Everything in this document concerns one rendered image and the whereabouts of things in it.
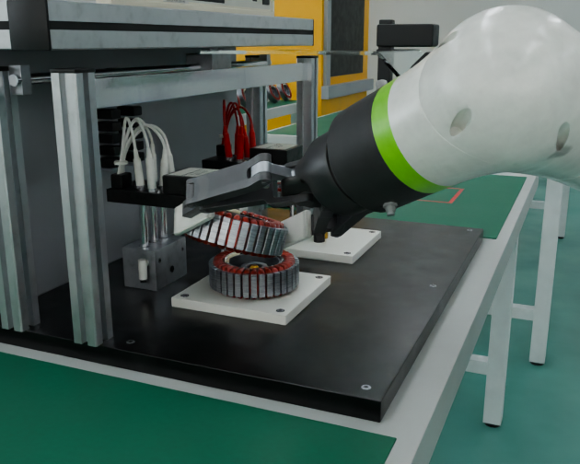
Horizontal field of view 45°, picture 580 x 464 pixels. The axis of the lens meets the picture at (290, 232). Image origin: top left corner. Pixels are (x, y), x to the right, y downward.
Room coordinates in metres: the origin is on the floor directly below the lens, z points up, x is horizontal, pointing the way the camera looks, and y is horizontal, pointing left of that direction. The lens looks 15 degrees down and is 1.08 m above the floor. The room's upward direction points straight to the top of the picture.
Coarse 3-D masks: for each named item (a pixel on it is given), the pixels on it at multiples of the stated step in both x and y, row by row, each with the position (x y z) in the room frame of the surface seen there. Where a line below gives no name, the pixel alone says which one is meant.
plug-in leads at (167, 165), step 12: (132, 132) 0.87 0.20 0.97; (144, 132) 0.85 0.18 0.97; (156, 132) 0.87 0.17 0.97; (120, 156) 0.88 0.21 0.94; (156, 156) 0.90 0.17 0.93; (168, 156) 0.89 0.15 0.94; (120, 168) 0.88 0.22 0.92; (156, 168) 0.90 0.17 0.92; (168, 168) 0.89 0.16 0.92; (120, 180) 0.87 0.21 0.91; (144, 180) 0.87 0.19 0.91; (156, 180) 0.89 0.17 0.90
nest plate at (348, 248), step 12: (312, 240) 1.03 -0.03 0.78; (336, 240) 1.03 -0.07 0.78; (348, 240) 1.03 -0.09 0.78; (360, 240) 1.03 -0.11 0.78; (372, 240) 1.04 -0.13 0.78; (300, 252) 0.98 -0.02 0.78; (312, 252) 0.98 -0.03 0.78; (324, 252) 0.97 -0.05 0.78; (336, 252) 0.97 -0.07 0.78; (348, 252) 0.97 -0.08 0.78; (360, 252) 0.99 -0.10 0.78
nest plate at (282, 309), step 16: (192, 288) 0.82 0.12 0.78; (208, 288) 0.82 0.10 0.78; (304, 288) 0.82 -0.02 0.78; (320, 288) 0.83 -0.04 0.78; (176, 304) 0.78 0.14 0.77; (192, 304) 0.78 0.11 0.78; (208, 304) 0.77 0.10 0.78; (224, 304) 0.76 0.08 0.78; (240, 304) 0.76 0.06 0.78; (256, 304) 0.76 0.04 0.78; (272, 304) 0.76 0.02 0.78; (288, 304) 0.76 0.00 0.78; (304, 304) 0.78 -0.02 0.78; (272, 320) 0.74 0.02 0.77; (288, 320) 0.74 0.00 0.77
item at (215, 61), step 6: (186, 54) 1.07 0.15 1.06; (192, 54) 1.06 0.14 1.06; (198, 54) 1.06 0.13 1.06; (204, 54) 1.06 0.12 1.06; (210, 54) 1.05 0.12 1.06; (216, 54) 1.06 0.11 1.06; (222, 54) 1.08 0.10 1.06; (228, 54) 1.10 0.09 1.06; (186, 60) 1.07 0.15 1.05; (192, 60) 1.06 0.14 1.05; (198, 60) 1.06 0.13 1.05; (204, 60) 1.06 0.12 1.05; (210, 60) 1.05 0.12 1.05; (216, 60) 1.06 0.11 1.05; (222, 60) 1.08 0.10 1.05; (228, 60) 1.10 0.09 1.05; (204, 66) 1.06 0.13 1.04; (210, 66) 1.05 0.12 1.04; (216, 66) 1.06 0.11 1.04; (222, 66) 1.08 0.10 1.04; (228, 66) 1.10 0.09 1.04
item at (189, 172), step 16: (176, 176) 0.83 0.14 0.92; (192, 176) 0.83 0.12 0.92; (112, 192) 0.86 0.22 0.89; (128, 192) 0.86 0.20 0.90; (144, 192) 0.85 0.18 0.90; (160, 192) 0.84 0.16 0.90; (176, 192) 0.83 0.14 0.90; (144, 208) 0.86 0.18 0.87; (160, 208) 0.90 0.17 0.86; (240, 208) 0.84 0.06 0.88; (144, 224) 0.86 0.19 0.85; (160, 224) 0.90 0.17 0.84; (144, 240) 0.86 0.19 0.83
